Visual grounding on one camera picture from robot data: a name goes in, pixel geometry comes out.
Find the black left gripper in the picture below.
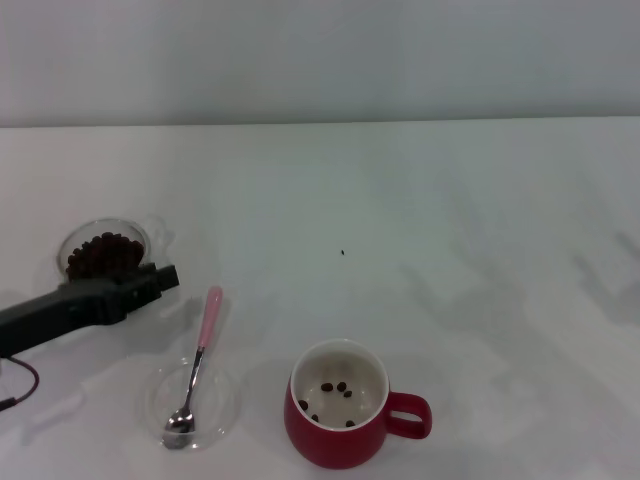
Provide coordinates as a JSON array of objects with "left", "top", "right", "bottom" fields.
[{"left": 0, "top": 262, "right": 181, "bottom": 357}]

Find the pink handled metal spoon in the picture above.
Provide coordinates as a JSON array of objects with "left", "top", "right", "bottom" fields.
[{"left": 161, "top": 285, "right": 225, "bottom": 451}]

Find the red mug white inside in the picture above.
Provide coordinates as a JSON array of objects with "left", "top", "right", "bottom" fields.
[{"left": 283, "top": 338, "right": 433, "bottom": 471}]

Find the coffee bean pile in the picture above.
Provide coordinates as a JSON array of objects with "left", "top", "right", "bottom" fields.
[{"left": 66, "top": 230, "right": 147, "bottom": 279}]

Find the clear glass cup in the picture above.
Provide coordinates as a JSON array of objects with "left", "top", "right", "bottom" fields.
[{"left": 54, "top": 216, "right": 171, "bottom": 282}]

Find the small clear glass dish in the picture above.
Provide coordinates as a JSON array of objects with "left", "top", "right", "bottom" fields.
[{"left": 144, "top": 353, "right": 246, "bottom": 449}]

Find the dark red cable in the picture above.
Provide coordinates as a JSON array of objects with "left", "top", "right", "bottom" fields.
[{"left": 0, "top": 354, "right": 41, "bottom": 412}]

